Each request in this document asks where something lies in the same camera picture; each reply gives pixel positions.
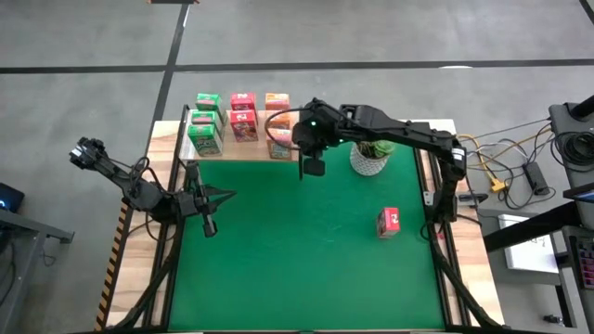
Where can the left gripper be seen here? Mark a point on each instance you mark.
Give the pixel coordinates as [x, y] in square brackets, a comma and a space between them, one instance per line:
[188, 206]

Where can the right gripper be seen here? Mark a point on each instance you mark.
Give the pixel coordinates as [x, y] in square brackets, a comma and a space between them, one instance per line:
[320, 127]

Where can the Froot Loops cereal box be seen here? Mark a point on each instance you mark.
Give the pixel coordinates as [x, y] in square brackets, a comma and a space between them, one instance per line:
[243, 99]
[243, 126]
[389, 222]

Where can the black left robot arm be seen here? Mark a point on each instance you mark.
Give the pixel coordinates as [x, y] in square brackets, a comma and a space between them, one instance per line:
[139, 195]

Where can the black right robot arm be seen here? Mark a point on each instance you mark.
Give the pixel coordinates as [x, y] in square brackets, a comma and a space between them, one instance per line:
[408, 132]

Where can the white geometric pot with succulent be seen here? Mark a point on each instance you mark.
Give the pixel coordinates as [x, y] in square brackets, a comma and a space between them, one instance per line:
[369, 164]

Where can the green table mat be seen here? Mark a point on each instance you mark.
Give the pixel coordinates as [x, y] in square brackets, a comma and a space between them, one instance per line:
[325, 287]

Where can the grey side table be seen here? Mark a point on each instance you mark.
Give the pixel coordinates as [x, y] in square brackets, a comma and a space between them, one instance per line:
[18, 241]

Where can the computer tower with blue lights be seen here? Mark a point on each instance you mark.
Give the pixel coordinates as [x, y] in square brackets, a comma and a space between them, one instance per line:
[11, 197]

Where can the black power brick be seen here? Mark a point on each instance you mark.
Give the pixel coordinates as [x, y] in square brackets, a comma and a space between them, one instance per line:
[537, 178]

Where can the black stand beam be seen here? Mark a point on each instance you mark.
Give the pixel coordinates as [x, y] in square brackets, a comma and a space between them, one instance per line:
[529, 229]

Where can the black keyboard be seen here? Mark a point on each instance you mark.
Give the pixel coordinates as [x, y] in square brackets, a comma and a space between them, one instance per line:
[585, 262]

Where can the wooden shelf with black frame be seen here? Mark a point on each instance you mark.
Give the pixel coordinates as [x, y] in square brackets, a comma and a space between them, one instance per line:
[241, 152]

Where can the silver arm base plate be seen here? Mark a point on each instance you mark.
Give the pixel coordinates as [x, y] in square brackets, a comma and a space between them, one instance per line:
[429, 199]

